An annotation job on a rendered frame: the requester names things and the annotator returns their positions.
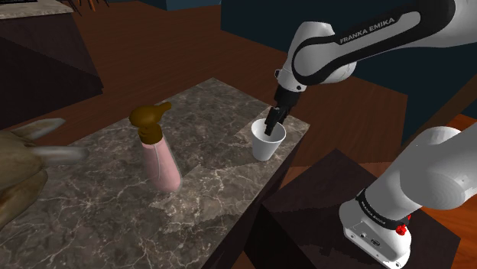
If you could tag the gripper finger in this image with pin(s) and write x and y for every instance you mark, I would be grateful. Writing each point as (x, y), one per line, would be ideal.
(284, 114)
(270, 121)

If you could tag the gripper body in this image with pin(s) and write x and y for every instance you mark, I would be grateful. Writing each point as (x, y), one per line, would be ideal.
(287, 97)

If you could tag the white cup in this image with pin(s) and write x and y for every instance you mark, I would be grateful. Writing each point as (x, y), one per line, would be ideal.
(265, 149)

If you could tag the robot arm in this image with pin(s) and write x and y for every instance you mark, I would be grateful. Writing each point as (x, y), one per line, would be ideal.
(421, 175)

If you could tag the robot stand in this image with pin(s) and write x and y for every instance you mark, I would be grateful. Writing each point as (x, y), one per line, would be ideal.
(309, 208)

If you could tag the pink spray bottle brown head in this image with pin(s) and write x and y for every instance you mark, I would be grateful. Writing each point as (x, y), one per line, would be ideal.
(161, 167)

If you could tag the marble top table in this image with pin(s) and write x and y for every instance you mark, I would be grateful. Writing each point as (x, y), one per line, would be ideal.
(111, 223)

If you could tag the dark cabinet with pale top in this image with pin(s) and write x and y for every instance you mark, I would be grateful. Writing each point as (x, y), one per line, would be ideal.
(41, 63)

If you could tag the tan animal figure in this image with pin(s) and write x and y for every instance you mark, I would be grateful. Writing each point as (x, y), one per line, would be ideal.
(18, 167)

